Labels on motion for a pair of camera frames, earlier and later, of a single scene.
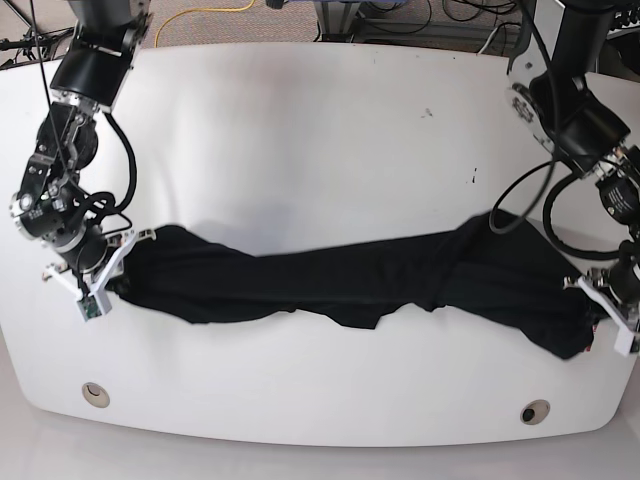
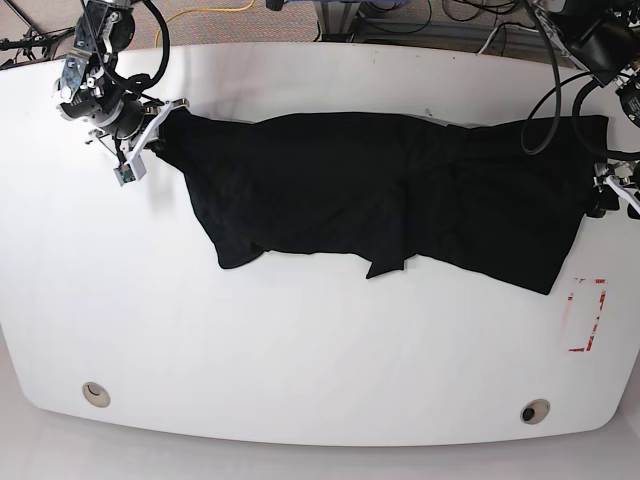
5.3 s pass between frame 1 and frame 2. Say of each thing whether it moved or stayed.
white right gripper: moved
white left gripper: moved
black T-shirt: moved
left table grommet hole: stayed
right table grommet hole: stayed
